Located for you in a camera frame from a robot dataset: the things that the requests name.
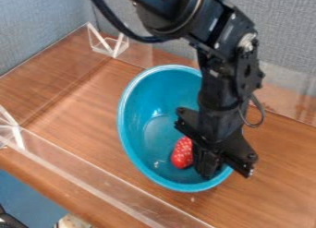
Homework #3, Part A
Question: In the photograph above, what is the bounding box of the clear acrylic barrier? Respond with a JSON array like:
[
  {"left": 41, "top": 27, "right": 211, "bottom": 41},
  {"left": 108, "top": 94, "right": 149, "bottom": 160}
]
[
  {"left": 118, "top": 40, "right": 316, "bottom": 127},
  {"left": 0, "top": 128, "right": 215, "bottom": 228}
]

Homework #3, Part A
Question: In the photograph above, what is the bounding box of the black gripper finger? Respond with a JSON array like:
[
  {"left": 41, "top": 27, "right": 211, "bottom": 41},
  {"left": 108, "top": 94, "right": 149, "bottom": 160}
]
[
  {"left": 193, "top": 144, "right": 208, "bottom": 175},
  {"left": 205, "top": 150, "right": 223, "bottom": 179}
]

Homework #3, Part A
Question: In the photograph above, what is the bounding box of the blue plastic bowl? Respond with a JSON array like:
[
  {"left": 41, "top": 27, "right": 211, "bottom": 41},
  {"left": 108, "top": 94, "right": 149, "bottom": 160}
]
[{"left": 118, "top": 65, "right": 232, "bottom": 193}]

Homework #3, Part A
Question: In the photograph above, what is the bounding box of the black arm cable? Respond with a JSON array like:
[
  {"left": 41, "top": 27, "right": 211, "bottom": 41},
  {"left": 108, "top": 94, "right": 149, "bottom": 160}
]
[{"left": 86, "top": 0, "right": 175, "bottom": 43}]

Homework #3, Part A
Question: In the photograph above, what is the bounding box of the clear acrylic corner bracket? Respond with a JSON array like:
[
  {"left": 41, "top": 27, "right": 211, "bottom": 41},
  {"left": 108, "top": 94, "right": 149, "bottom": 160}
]
[{"left": 88, "top": 22, "right": 130, "bottom": 58}]

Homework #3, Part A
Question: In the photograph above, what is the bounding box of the clear acrylic back barrier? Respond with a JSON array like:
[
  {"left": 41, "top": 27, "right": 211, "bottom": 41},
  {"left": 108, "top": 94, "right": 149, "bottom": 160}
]
[{"left": 118, "top": 40, "right": 316, "bottom": 127}]

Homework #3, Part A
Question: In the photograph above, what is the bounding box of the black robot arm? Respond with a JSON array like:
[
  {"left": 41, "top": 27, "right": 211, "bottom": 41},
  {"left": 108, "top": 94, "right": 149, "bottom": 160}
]
[{"left": 133, "top": 0, "right": 264, "bottom": 179}]

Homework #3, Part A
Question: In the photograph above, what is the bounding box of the red toy strawberry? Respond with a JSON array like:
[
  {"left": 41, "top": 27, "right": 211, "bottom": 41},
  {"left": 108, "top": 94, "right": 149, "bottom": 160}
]
[{"left": 171, "top": 137, "right": 193, "bottom": 169}]

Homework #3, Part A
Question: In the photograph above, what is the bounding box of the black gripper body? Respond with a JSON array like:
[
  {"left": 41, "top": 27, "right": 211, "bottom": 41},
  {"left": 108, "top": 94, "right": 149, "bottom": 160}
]
[{"left": 175, "top": 107, "right": 259, "bottom": 177}]

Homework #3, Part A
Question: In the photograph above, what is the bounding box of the clear acrylic left bracket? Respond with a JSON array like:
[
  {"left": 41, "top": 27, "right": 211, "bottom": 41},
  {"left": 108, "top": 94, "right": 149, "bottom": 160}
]
[{"left": 0, "top": 105, "right": 26, "bottom": 150}]

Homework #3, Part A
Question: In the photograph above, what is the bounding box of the clear acrylic front barrier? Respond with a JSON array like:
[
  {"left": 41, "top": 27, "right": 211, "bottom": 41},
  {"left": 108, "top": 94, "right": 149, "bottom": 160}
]
[{"left": 0, "top": 128, "right": 215, "bottom": 228}]

